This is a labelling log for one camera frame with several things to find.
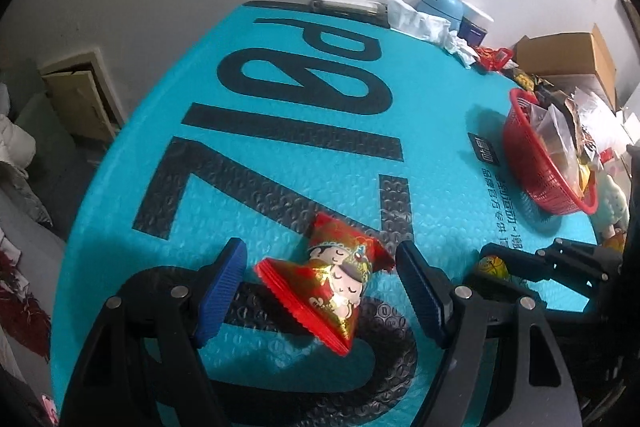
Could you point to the red cartoon snack packet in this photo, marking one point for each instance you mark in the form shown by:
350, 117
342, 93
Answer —
325, 287

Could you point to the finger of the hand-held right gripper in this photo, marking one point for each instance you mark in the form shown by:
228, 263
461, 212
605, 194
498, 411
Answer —
575, 254
525, 272

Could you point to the yellow green snack packet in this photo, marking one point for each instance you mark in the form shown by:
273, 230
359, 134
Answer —
492, 268

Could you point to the clear plastic pastry packet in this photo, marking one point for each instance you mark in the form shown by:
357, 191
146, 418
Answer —
555, 132

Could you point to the yellow brown snack pack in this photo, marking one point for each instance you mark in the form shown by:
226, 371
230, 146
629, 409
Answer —
531, 81

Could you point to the dark jar with white lid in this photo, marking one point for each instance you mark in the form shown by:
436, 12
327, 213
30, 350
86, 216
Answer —
475, 27

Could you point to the red scarf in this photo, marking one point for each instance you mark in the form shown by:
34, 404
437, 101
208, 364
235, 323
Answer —
22, 307

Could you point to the blue antlered humidifier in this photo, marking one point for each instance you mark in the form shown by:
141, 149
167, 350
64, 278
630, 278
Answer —
442, 4

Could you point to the white ghost figurine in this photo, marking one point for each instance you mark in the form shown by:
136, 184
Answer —
614, 204

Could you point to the red plastic basket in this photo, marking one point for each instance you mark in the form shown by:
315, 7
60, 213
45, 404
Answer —
530, 172

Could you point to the brown snack packet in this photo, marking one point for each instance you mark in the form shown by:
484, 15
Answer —
552, 98

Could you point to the cardboard box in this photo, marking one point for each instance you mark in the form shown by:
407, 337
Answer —
565, 52

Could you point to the crumpled white tissue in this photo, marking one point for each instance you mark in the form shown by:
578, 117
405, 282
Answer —
460, 49
415, 19

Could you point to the beige cabinet door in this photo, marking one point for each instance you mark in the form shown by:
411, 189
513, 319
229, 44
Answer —
80, 102

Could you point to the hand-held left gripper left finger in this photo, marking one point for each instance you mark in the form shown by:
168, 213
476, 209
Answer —
220, 287

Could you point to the red candy wrapper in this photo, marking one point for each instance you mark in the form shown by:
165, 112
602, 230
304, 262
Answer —
492, 59

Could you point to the flat white box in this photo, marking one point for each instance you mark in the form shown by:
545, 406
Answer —
345, 4

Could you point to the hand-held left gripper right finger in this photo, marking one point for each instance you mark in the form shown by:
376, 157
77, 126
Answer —
420, 292

